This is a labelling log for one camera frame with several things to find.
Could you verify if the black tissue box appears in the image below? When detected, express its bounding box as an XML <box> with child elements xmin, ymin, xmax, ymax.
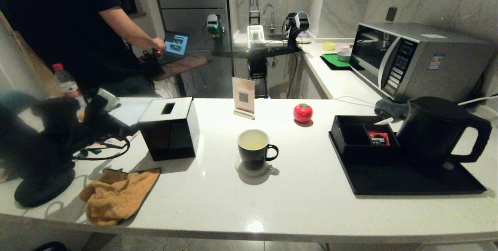
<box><xmin>137</xmin><ymin>97</ymin><xmax>200</xmax><ymax>161</ymax></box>

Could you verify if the black electric kettle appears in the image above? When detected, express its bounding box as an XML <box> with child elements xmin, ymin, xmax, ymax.
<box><xmin>395</xmin><ymin>96</ymin><xmax>492</xmax><ymax>170</ymax></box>

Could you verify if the red-capped water bottle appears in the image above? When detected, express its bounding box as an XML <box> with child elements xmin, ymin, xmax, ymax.
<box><xmin>53</xmin><ymin>63</ymin><xmax>83</xmax><ymax>100</ymax></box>

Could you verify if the orange towel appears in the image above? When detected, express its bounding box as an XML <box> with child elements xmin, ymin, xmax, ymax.
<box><xmin>79</xmin><ymin>167</ymin><xmax>162</xmax><ymax>226</ymax></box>

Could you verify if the black round kettle base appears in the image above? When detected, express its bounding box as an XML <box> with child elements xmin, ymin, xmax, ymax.
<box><xmin>14</xmin><ymin>167</ymin><xmax>76</xmax><ymax>208</ymax></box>

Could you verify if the teal rounded object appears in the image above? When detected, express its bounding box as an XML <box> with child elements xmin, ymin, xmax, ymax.
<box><xmin>0</xmin><ymin>90</ymin><xmax>37</xmax><ymax>111</ymax></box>

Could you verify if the laptop computer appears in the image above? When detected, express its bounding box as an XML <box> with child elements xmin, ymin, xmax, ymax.
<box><xmin>158</xmin><ymin>31</ymin><xmax>190</xmax><ymax>65</ymax></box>

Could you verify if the person in black shirt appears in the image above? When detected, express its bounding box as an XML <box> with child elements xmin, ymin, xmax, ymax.
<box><xmin>0</xmin><ymin>0</ymin><xmax>167</xmax><ymax>98</ymax></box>

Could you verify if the QR code sign stand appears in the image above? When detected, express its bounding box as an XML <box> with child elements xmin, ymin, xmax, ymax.
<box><xmin>232</xmin><ymin>77</ymin><xmax>256</xmax><ymax>121</ymax></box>

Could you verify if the white round coaster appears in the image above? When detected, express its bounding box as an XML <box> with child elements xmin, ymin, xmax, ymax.
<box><xmin>235</xmin><ymin>157</ymin><xmax>273</xmax><ymax>177</ymax></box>

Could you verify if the black mug white inside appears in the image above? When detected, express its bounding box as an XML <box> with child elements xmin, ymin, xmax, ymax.
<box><xmin>237</xmin><ymin>129</ymin><xmax>279</xmax><ymax>170</ymax></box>

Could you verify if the black rounded floor object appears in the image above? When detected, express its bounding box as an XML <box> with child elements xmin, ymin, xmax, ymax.
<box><xmin>34</xmin><ymin>241</ymin><xmax>68</xmax><ymax>251</ymax></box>

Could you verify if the black rig stand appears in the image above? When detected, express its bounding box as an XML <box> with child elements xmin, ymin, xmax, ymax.
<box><xmin>212</xmin><ymin>46</ymin><xmax>302</xmax><ymax>99</ymax></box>

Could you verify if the white rig box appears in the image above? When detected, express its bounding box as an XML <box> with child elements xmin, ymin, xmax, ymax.
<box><xmin>247</xmin><ymin>25</ymin><xmax>266</xmax><ymax>48</ymax></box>

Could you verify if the red tomato-shaped timer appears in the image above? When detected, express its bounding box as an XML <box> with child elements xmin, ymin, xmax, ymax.
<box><xmin>293</xmin><ymin>104</ymin><xmax>313</xmax><ymax>123</ymax></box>

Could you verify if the chrome faucet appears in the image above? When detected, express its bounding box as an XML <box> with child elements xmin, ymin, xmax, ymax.
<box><xmin>263</xmin><ymin>4</ymin><xmax>275</xmax><ymax>33</ymax></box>

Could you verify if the white base cabinet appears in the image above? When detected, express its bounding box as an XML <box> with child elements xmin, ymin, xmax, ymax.
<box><xmin>302</xmin><ymin>54</ymin><xmax>331</xmax><ymax>100</ymax></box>

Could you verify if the green tray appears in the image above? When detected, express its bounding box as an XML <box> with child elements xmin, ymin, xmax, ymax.
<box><xmin>320</xmin><ymin>53</ymin><xmax>360</xmax><ymax>71</ymax></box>

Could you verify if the black compartment box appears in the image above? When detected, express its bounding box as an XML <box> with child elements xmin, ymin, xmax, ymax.
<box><xmin>330</xmin><ymin>115</ymin><xmax>401</xmax><ymax>164</ymax></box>

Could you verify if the red Nescafe coffee sachet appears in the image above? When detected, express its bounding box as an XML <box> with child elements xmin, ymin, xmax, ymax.
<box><xmin>366</xmin><ymin>130</ymin><xmax>389</xmax><ymax>146</ymax></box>

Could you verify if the dark grey cloth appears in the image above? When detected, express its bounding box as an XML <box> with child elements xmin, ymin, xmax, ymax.
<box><xmin>374</xmin><ymin>98</ymin><xmax>409</xmax><ymax>123</ymax></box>

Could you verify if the black serving tray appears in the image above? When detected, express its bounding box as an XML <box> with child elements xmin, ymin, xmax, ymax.
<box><xmin>328</xmin><ymin>132</ymin><xmax>487</xmax><ymax>196</ymax></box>

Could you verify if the silver microwave oven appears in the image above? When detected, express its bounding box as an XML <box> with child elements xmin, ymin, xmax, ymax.
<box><xmin>349</xmin><ymin>23</ymin><xmax>496</xmax><ymax>104</ymax></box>

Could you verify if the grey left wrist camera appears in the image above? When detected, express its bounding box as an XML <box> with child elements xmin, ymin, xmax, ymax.
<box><xmin>97</xmin><ymin>88</ymin><xmax>121</xmax><ymax>112</ymax></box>

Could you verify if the grey upright rig post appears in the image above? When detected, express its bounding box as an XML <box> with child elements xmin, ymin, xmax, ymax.
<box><xmin>247</xmin><ymin>0</ymin><xmax>260</xmax><ymax>26</ymax></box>

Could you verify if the thin white cable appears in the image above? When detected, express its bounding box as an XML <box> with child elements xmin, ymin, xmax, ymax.
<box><xmin>333</xmin><ymin>96</ymin><xmax>384</xmax><ymax>107</ymax></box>

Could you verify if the thick white power cable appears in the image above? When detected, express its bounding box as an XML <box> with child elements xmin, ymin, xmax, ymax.
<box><xmin>458</xmin><ymin>95</ymin><xmax>498</xmax><ymax>107</ymax></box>

